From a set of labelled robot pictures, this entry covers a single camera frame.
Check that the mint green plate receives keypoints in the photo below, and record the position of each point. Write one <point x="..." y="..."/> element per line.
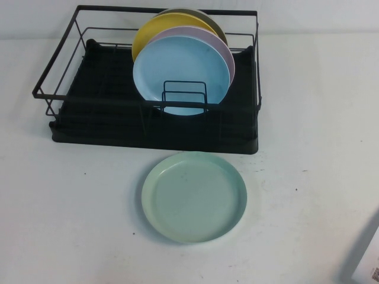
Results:
<point x="192" y="201"/>

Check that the olive grey plate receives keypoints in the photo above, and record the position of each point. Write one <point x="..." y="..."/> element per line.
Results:
<point x="217" y="26"/>

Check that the white labelled box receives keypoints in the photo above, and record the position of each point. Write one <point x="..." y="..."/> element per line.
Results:
<point x="367" y="266"/>

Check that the light blue plate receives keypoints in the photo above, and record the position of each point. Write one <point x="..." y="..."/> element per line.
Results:
<point x="177" y="65"/>

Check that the yellow plate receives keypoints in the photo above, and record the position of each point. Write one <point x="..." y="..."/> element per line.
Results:
<point x="151" y="29"/>

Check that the lilac pink plate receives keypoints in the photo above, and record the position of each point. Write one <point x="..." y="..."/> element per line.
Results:
<point x="213" y="41"/>

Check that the black plastic drip tray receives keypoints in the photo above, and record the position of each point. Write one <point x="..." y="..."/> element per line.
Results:
<point x="118" y="142"/>

